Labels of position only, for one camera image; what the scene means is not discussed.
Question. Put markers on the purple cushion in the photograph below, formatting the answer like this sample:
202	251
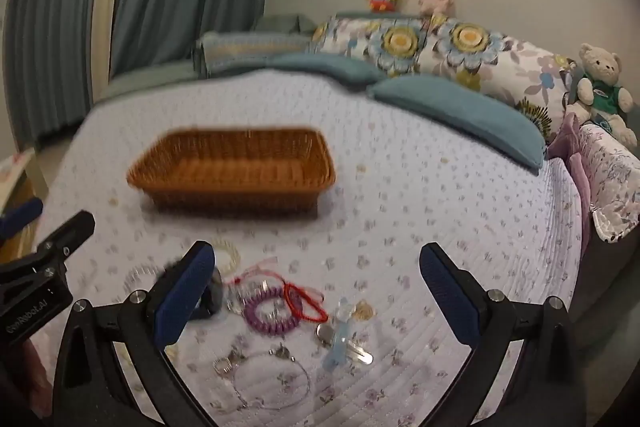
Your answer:
570	157

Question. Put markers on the light wooden desk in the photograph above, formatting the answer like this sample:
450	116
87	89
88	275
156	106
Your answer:
20	177

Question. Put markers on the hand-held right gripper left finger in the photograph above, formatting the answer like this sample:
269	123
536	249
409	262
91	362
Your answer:
182	302

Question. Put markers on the silver hair clip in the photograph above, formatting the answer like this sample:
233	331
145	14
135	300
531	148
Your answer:
360	354

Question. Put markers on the translucent blue hair clip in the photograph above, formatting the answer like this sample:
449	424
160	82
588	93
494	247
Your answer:
340	337

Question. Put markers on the beige teddy bear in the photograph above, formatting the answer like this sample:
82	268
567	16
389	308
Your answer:
600	87

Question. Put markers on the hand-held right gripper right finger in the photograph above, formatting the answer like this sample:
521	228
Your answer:
450	297

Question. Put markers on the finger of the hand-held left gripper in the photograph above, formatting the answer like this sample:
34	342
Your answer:
70	232
22	212

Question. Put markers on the teal pillow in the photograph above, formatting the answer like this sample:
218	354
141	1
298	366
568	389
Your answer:
330	67
460	112

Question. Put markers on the brown wicker basket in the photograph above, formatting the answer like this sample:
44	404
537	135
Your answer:
230	172

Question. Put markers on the floral print pillow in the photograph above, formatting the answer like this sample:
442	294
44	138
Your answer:
500	62
380	44

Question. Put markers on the gold pendant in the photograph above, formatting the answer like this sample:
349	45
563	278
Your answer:
363	311

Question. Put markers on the floral patterned throw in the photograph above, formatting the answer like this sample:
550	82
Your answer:
612	182

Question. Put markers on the black scrunchie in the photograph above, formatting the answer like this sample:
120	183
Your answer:
213	297

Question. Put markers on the silver oval pendant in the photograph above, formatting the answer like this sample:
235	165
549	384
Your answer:
325	336

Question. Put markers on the silver clasp charm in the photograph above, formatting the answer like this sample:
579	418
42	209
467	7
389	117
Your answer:
225	364

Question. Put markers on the lilac floral quilt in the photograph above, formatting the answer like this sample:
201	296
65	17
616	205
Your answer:
410	217

